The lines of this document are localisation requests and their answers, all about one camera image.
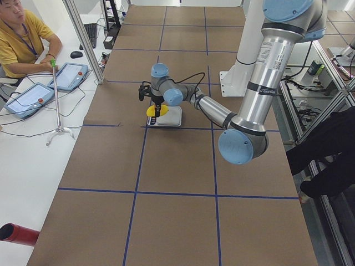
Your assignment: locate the black cloth cover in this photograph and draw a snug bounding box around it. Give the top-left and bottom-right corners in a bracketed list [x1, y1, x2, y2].
[286, 106, 354, 198]

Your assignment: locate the blue teach pendant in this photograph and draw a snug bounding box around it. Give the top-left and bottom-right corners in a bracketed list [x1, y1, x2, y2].
[4, 83, 54, 119]
[56, 63, 88, 92]

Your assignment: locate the yellow mango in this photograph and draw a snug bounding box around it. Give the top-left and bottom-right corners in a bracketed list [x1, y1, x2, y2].
[146, 104, 169, 117]

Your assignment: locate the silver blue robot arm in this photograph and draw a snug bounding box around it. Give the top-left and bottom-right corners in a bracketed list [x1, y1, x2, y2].
[139, 1, 327, 165]

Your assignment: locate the red cylinder tube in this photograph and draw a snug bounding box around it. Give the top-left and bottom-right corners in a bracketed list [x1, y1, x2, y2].
[1, 223, 40, 247]

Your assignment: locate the near blue teach pendant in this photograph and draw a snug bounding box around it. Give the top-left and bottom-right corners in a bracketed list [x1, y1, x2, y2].
[4, 83, 54, 119]

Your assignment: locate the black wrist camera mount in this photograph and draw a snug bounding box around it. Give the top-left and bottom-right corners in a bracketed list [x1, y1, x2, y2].
[138, 81, 152, 101]

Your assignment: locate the black computer box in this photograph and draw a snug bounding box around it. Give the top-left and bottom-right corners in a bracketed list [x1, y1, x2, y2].
[103, 36, 115, 50]

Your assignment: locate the person in yellow shirt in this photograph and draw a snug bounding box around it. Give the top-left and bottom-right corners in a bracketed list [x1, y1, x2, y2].
[1, 1, 62, 79]

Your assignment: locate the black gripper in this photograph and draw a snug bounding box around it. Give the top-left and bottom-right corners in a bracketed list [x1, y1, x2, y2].
[151, 94, 164, 117]

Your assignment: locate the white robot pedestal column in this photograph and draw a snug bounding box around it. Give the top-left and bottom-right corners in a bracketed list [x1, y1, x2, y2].
[220, 0, 265, 97]

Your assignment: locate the aluminium frame post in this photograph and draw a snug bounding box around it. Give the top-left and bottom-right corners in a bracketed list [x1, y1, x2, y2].
[62, 0, 104, 85]

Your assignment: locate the black computer mouse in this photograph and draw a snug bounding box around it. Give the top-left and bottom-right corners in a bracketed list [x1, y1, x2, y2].
[70, 51, 83, 59]

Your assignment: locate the far blue teach pendant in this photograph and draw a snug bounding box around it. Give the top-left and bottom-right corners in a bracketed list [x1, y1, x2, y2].
[56, 63, 88, 92]

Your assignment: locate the silver digital kitchen scale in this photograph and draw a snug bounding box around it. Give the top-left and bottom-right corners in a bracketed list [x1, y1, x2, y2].
[146, 106, 182, 127]

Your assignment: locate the black keyboard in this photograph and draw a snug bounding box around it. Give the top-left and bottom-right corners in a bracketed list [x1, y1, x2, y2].
[84, 23, 97, 49]

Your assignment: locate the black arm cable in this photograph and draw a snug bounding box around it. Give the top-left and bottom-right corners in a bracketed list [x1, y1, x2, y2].
[174, 71, 206, 95]

